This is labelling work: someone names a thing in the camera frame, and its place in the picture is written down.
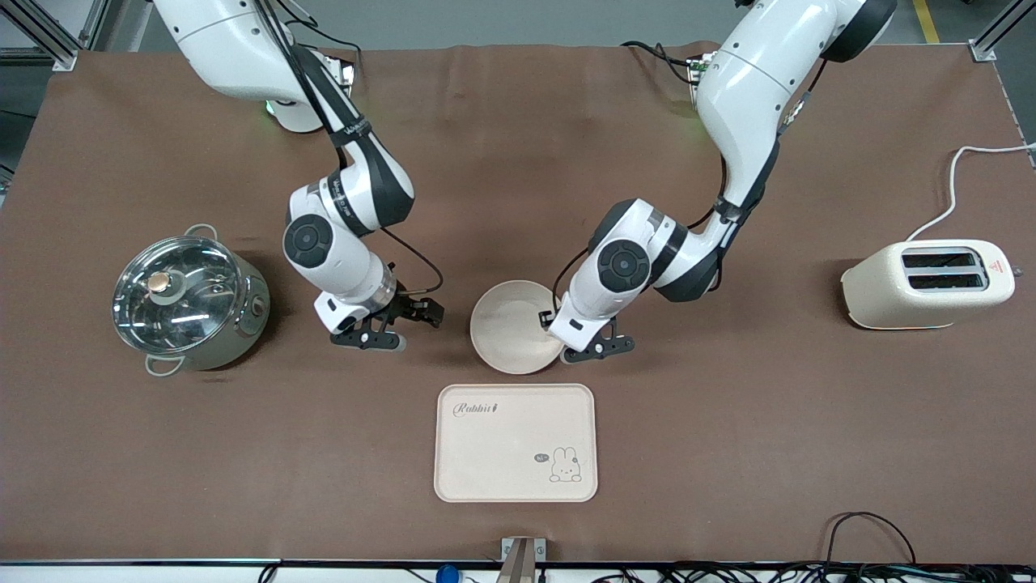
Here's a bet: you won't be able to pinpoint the black right arm base cable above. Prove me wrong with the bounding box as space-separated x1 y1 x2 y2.
287 16 363 57

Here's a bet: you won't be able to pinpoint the white two-slot toaster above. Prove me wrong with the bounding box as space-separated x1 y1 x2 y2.
840 239 1022 331

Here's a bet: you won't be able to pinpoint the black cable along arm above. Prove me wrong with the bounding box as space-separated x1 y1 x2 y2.
255 0 444 296
553 57 826 317

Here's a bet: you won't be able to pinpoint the cream tray with rabbit print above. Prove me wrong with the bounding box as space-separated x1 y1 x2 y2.
434 383 599 504

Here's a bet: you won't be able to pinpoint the round cream plate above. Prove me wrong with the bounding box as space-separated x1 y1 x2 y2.
470 280 565 376

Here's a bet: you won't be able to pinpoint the glass pot lid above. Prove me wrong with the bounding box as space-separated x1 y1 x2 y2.
112 236 244 357

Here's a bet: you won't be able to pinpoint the stainless steel pot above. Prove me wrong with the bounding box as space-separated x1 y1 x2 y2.
112 224 272 377

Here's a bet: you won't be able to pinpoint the tangled black cables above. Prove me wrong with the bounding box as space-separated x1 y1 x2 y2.
591 562 1036 583

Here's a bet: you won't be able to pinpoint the black cable along right arm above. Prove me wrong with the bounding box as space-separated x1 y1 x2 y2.
255 0 444 296

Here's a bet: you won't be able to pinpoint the black arm base cable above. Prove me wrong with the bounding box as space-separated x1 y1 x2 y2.
622 40 698 86
287 16 363 57

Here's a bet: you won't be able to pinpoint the white toaster power cord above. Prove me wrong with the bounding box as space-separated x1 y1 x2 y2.
905 143 1036 242

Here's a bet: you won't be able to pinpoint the black left arm base cable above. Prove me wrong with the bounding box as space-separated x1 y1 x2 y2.
622 40 698 86

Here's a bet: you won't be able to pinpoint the looped black cable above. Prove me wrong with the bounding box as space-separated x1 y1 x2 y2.
824 511 918 568

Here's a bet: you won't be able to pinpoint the aluminium frame profile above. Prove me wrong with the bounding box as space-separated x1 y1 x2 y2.
0 0 82 72
970 0 1036 63

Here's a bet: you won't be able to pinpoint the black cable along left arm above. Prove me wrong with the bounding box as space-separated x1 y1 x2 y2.
553 57 826 317

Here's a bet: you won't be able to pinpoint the metal bracket with strut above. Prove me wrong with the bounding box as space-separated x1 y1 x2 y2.
495 537 547 583

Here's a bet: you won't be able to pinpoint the brown table cover mat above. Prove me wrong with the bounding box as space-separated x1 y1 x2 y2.
0 42 1036 564

